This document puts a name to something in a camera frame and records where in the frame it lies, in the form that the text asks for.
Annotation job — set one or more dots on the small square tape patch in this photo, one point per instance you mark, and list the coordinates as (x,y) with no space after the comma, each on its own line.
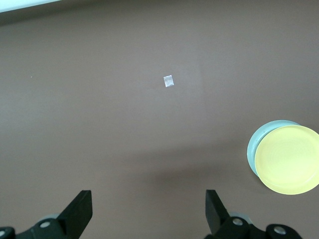
(168,81)

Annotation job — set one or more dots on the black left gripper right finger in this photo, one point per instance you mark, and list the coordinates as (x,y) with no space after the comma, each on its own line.
(216,219)

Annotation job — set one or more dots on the yellow round plate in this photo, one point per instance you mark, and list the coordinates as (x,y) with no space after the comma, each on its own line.
(289,159)

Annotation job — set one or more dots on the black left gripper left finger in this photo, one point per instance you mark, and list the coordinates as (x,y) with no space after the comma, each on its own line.
(74,214)

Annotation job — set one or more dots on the brown table cover mat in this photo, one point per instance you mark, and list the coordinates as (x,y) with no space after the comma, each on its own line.
(99,99)

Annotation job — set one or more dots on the pale green round plate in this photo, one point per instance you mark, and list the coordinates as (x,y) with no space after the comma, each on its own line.
(256,139)

